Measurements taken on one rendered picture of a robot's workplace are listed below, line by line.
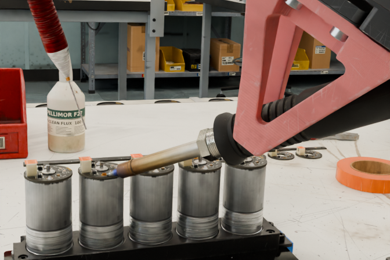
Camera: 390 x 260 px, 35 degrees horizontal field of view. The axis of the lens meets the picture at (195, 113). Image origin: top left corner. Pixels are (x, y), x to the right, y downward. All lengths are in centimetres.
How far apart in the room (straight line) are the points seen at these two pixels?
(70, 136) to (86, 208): 23
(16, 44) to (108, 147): 414
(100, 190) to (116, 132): 31
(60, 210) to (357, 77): 17
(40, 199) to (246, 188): 11
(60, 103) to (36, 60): 418
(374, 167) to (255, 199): 22
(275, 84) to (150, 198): 10
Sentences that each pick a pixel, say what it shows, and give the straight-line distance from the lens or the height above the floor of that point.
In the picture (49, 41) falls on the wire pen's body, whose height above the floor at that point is 88.
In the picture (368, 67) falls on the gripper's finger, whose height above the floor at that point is 89.
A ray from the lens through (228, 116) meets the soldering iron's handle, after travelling 28.
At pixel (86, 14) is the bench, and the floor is 69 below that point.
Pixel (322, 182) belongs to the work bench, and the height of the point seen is 75.
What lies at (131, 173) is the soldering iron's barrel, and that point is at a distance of 31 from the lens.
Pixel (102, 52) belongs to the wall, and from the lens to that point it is 477.
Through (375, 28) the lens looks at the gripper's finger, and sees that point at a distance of 22.
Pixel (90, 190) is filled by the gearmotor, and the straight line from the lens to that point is 33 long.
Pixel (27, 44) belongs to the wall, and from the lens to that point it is 470.
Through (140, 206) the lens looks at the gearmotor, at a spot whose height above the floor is 79.
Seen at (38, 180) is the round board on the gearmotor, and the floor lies 81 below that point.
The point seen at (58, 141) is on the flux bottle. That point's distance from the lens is 56.
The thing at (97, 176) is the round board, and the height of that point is 81.
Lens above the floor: 92
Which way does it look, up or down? 14 degrees down
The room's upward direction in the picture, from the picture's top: 2 degrees clockwise
